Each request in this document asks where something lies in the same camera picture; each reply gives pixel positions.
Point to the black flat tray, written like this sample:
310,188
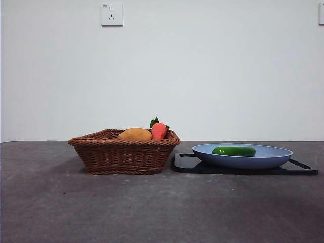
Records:
301,169

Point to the yellow-brown potato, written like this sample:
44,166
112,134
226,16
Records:
135,134

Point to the brown wicker basket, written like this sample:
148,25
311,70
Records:
121,155

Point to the orange carrot with green leaves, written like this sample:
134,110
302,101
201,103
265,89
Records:
159,130

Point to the white wall plate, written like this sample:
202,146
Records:
321,14

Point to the blue round plate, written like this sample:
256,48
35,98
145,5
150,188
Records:
243,162

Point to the green pepper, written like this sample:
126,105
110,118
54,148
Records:
234,151

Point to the white wall socket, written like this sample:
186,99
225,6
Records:
112,14

